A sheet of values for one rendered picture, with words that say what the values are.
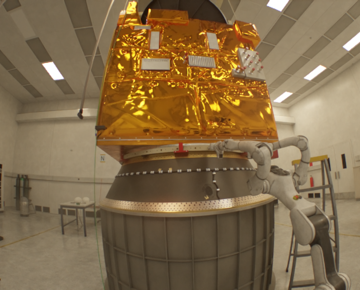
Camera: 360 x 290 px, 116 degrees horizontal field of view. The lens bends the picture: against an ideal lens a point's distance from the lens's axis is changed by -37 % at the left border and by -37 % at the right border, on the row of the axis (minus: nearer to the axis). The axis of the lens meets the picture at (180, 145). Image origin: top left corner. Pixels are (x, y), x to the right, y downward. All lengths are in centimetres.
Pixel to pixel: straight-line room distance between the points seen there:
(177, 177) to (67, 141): 706
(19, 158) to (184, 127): 878
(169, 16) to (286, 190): 240
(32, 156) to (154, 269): 818
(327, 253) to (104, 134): 192
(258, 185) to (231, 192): 41
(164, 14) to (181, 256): 274
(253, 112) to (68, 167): 721
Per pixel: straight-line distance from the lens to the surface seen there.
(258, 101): 211
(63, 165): 804
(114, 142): 169
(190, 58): 217
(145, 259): 152
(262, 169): 103
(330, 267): 118
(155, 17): 260
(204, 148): 160
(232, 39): 264
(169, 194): 141
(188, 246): 140
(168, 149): 159
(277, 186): 127
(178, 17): 261
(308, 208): 118
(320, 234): 111
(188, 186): 142
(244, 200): 152
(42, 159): 869
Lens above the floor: 136
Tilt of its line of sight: 13 degrees up
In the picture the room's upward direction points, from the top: 2 degrees counter-clockwise
